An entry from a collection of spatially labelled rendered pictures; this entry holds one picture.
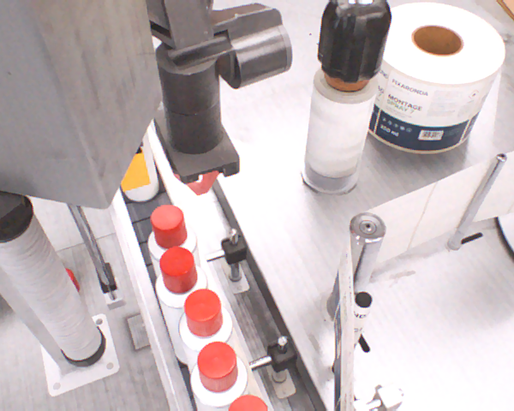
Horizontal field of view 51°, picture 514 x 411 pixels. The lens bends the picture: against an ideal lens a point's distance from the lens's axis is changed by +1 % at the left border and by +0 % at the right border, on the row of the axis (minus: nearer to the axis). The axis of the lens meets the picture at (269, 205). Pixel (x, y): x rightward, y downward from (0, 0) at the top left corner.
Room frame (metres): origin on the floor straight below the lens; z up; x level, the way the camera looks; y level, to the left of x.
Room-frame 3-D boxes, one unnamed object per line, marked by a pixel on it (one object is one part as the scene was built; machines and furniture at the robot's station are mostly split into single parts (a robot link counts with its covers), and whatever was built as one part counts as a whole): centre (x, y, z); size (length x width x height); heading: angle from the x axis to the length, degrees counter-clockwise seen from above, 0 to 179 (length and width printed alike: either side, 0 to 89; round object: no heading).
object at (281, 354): (0.24, -0.01, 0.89); 0.06 x 0.03 x 0.12; 115
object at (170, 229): (0.31, 0.10, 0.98); 0.05 x 0.05 x 0.20
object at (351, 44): (0.55, -0.09, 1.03); 0.09 x 0.09 x 0.30
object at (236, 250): (0.39, 0.05, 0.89); 0.03 x 0.03 x 0.12; 25
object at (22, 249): (0.17, 0.15, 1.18); 0.04 x 0.04 x 0.21
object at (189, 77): (0.40, 0.08, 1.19); 0.07 x 0.06 x 0.07; 122
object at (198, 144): (0.40, 0.08, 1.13); 0.10 x 0.07 x 0.07; 25
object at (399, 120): (0.70, -0.24, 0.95); 0.20 x 0.20 x 0.14
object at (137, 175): (0.36, 0.14, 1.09); 0.03 x 0.01 x 0.06; 115
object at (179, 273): (0.26, 0.08, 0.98); 0.05 x 0.05 x 0.20
